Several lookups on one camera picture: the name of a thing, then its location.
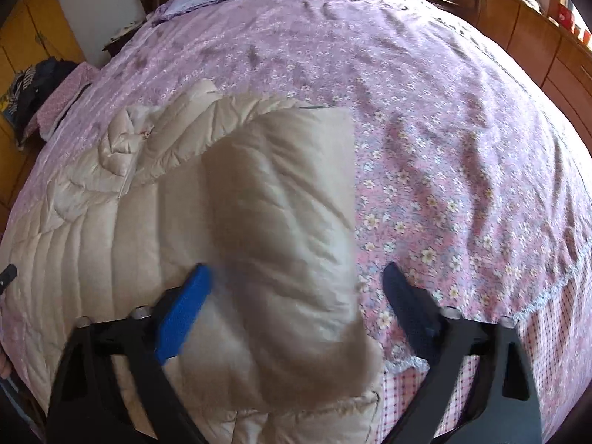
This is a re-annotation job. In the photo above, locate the pink folded cloth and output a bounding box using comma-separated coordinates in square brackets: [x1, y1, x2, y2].
[23, 62, 100, 142]

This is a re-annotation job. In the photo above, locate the brown wooden cabinet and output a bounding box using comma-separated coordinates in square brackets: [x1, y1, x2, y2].
[416, 0, 592, 149]

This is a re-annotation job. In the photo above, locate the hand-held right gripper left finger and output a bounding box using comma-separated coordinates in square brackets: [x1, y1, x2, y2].
[46, 263, 213, 444]

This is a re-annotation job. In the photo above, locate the purple floral bedspread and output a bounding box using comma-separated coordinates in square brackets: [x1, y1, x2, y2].
[0, 0, 592, 444]

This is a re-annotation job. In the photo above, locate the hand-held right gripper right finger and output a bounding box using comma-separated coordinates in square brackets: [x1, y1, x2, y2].
[381, 261, 544, 444]

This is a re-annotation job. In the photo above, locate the yellow wooden wardrobe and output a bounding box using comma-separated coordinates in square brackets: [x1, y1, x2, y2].
[0, 0, 88, 223]

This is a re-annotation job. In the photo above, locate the pile of dark clothes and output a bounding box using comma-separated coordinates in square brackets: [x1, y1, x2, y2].
[0, 58, 79, 149]

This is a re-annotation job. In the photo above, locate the red box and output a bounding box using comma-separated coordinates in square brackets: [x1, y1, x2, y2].
[555, 2, 578, 29]

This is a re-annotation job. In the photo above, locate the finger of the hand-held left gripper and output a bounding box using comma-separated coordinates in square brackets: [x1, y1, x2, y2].
[0, 263, 18, 294]

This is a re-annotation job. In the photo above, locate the beige puffer jacket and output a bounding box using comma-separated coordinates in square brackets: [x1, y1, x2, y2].
[0, 78, 384, 444]

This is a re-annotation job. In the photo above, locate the dark wooden nightstand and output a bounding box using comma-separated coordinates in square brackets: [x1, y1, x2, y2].
[102, 25, 142, 58]

